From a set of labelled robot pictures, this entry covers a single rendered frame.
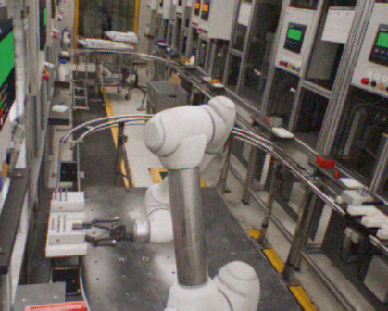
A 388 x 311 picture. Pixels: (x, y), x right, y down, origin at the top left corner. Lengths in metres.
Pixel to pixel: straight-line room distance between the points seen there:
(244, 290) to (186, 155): 0.52
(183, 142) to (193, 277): 0.42
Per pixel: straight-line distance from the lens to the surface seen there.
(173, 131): 1.10
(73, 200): 1.77
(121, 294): 1.67
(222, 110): 1.23
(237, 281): 1.39
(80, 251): 1.58
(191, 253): 1.24
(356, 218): 2.29
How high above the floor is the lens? 1.80
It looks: 22 degrees down
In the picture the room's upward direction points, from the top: 9 degrees clockwise
